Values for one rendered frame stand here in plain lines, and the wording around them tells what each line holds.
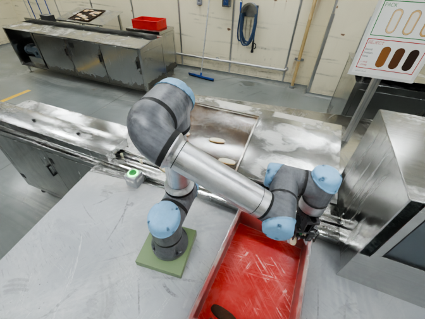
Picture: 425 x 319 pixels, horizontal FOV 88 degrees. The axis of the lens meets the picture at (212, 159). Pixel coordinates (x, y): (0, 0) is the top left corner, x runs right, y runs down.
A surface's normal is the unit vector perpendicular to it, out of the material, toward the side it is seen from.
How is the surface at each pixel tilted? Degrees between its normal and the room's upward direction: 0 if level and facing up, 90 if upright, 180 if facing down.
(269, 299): 0
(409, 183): 0
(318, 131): 10
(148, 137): 50
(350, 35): 90
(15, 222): 0
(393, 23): 90
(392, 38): 90
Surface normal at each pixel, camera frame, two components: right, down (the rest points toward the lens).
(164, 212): -0.02, -0.60
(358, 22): -0.38, 0.61
